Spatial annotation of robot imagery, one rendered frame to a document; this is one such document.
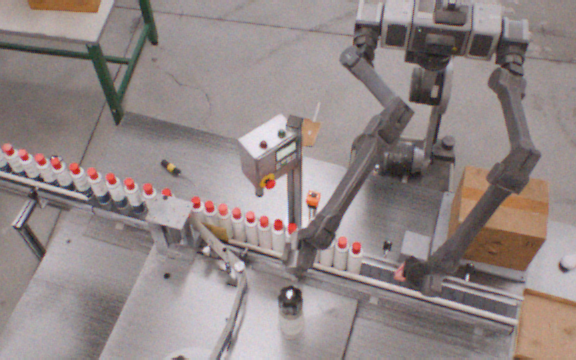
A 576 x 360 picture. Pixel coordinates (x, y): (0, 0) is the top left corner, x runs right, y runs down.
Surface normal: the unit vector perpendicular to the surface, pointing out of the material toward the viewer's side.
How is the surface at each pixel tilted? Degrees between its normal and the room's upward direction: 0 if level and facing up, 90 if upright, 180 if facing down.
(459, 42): 90
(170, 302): 0
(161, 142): 0
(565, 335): 0
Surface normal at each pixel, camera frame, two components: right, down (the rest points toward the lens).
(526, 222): -0.01, -0.54
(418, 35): -0.18, 0.83
